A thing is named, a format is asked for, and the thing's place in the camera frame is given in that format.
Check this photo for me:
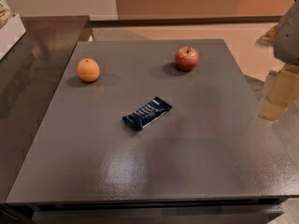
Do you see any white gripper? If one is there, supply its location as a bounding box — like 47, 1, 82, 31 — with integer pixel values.
258, 0, 299, 122

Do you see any orange fruit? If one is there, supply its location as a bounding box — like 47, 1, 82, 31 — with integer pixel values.
77, 59, 100, 83

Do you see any blue rxbar wrapper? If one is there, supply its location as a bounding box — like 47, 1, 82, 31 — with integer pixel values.
122, 96, 172, 132

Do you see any red apple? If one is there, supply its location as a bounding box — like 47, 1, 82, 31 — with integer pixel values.
175, 46, 199, 72

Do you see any dark side counter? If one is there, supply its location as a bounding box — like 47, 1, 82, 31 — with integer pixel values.
0, 16, 93, 205

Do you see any white box on counter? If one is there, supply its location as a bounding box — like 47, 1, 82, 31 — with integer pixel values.
0, 14, 26, 60

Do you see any packaged item in box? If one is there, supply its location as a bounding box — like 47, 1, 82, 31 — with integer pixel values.
0, 0, 11, 29

